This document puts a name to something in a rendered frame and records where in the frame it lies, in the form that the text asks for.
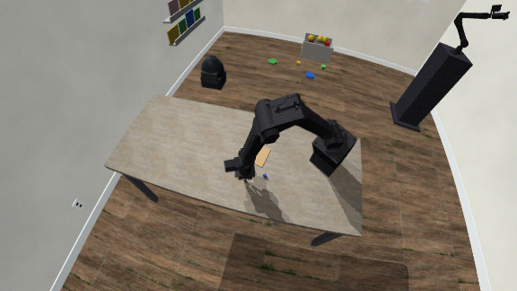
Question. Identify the tan flat mat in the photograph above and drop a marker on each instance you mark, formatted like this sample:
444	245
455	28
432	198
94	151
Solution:
262	156

